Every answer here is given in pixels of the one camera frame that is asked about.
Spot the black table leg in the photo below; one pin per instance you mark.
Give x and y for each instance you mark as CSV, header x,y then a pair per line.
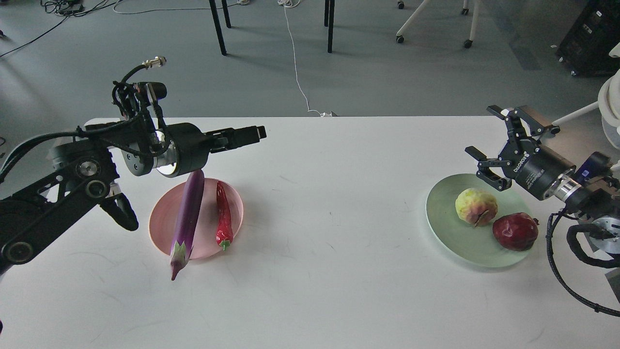
x,y
329,16
217,24

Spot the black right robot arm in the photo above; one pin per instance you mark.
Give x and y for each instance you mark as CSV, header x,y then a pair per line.
x,y
590,192

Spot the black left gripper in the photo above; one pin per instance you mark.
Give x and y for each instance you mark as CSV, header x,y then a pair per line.
x,y
189,146

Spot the green plate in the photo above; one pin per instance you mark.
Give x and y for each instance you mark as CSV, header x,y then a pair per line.
x,y
474,245

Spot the purple eggplant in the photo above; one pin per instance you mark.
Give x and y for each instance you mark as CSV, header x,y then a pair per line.
x,y
186,222

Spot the red chili pepper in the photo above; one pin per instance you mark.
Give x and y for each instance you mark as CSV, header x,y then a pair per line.
x,y
224,232

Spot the black equipment cabinet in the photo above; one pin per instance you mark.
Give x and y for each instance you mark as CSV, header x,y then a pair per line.
x,y
585,49

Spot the black table leg left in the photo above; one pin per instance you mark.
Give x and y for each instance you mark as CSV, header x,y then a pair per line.
x,y
217,24

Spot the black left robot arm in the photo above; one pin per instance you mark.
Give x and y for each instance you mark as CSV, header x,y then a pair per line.
x,y
85,174

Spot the red pomegranate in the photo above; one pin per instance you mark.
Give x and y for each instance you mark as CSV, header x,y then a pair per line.
x,y
516,232

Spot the yellow green apple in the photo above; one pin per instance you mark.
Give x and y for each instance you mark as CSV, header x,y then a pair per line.
x,y
476,207

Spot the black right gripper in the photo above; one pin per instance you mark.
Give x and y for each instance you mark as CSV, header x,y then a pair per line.
x,y
533,166

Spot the black table leg right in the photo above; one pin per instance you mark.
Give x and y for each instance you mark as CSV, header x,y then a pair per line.
x,y
329,16

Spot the white office chair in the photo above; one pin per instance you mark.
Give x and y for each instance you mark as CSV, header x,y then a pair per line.
x,y
608,103

